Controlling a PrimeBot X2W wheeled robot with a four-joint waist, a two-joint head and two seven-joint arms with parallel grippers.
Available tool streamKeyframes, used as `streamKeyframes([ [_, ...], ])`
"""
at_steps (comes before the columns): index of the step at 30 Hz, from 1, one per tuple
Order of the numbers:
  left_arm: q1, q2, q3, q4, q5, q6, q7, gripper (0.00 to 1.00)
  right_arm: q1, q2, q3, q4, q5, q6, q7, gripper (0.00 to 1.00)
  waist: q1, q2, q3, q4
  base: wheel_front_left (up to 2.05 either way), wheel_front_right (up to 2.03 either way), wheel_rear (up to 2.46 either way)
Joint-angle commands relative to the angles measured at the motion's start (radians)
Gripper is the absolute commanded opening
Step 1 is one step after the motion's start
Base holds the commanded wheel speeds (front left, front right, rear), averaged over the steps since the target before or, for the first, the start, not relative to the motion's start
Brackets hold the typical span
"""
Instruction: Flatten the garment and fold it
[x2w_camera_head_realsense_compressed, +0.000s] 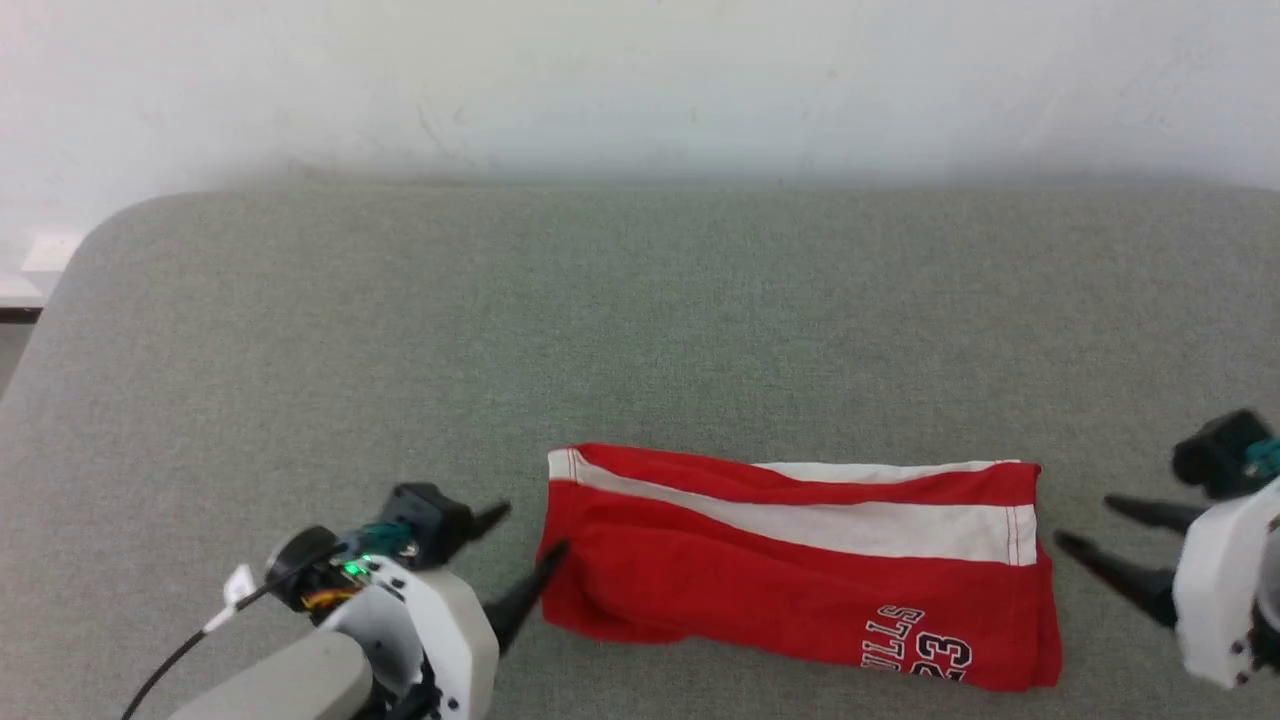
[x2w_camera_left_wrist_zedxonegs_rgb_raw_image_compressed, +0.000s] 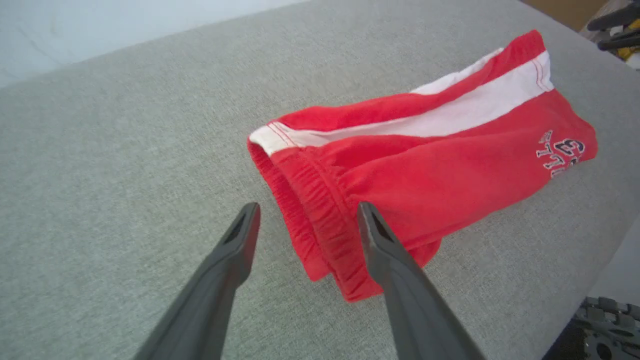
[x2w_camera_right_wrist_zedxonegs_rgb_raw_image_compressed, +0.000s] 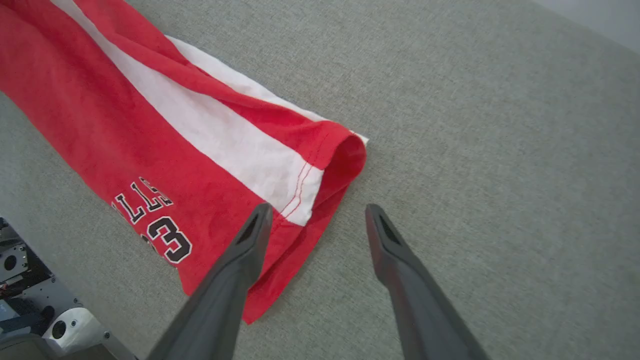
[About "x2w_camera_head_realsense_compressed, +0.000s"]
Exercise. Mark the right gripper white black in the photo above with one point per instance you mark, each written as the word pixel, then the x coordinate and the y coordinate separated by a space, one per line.
pixel 1215 590

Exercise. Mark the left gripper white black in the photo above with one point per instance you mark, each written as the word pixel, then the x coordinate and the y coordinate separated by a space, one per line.
pixel 440 620

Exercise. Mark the red white basketball shorts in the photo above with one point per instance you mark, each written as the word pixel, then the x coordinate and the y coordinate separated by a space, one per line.
pixel 800 570

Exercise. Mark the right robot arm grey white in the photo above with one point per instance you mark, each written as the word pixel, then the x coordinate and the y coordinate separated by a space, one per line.
pixel 1270 610

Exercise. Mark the grey fabric sofa cushion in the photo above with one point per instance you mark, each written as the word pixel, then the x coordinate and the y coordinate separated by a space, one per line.
pixel 640 330

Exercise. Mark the white baseboard ledge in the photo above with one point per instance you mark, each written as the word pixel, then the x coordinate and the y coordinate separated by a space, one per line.
pixel 30 270

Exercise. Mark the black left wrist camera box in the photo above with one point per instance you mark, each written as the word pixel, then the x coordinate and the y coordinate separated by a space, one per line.
pixel 430 520

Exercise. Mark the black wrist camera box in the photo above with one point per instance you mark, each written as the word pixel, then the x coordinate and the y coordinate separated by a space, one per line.
pixel 430 520
pixel 1215 455

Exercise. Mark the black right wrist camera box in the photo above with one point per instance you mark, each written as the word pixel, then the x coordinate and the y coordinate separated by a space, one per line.
pixel 1215 455

